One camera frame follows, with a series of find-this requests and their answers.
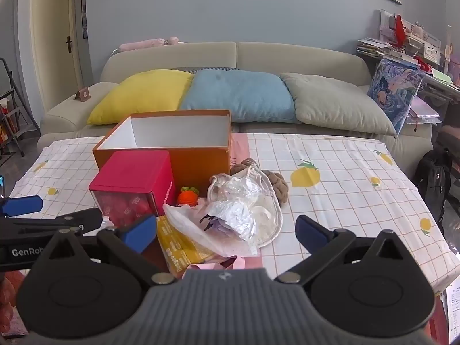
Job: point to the yellow snack packet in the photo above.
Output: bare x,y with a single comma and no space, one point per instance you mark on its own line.
176,248

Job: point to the white printed paper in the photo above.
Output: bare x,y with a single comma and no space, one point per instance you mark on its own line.
453,312

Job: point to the beige sofa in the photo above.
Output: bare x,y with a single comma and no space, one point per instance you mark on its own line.
287,54

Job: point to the crumpled clear plastic wrap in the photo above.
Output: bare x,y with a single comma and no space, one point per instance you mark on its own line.
237,190

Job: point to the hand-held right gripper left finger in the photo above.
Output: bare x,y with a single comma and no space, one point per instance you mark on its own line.
138,235

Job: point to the grey pillow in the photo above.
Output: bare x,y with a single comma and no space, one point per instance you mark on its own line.
334,107

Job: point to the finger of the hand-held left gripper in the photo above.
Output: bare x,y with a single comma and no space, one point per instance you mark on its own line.
21,205
82,218

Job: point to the red lid clear container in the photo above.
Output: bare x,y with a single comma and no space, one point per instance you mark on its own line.
133,172

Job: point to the black folding ladder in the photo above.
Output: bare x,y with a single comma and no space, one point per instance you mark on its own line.
9,90

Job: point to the cream door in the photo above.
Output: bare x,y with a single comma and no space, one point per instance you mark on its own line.
54,43

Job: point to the long pink plush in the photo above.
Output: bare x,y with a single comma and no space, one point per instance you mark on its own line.
140,44

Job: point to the black backpack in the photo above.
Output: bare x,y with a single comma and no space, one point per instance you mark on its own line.
435,176

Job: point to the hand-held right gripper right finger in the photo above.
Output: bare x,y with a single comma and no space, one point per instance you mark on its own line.
309,235

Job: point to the white cloth with beige trim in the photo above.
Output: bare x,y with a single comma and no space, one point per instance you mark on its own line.
269,219

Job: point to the brown knotted plush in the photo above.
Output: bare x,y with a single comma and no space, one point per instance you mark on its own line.
282,187

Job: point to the lemon print checked tablecloth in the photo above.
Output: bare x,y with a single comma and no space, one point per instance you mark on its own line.
341,205

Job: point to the orange crochet carrot toy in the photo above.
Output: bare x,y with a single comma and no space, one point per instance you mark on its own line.
187,198

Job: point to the red hanging ornament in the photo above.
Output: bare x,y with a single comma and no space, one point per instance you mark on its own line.
399,28

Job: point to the blue printed figure pillow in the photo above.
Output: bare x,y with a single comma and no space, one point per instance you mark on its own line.
391,90

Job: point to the stack of books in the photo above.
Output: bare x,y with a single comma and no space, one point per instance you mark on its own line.
372,47

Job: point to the orange cardboard box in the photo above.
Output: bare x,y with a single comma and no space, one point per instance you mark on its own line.
201,161

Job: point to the small pink phone stand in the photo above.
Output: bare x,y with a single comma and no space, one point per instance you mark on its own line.
84,95

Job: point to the black smartphone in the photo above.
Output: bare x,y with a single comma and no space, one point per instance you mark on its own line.
1,185

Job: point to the translucent plastic bag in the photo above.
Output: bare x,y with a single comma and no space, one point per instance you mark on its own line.
187,222

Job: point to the white desk shelf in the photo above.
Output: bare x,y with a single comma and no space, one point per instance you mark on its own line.
420,39

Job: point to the wall poster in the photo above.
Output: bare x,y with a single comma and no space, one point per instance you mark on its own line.
84,21

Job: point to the yellow pillow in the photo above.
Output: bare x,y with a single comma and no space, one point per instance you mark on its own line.
143,93

